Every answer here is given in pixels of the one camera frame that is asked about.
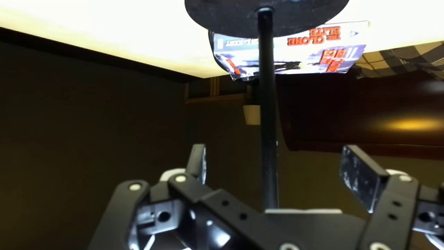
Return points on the dark wooden headboard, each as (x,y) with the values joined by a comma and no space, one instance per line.
(369,125)

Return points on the red and white printed box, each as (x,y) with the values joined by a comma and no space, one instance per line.
(314,50)

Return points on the white square side table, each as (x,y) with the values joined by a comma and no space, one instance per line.
(92,32)

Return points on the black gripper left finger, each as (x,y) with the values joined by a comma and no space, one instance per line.
(139,217)

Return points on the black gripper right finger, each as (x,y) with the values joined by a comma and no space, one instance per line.
(397,209)

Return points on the black lamp with white shade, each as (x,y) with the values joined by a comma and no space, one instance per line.
(268,116)

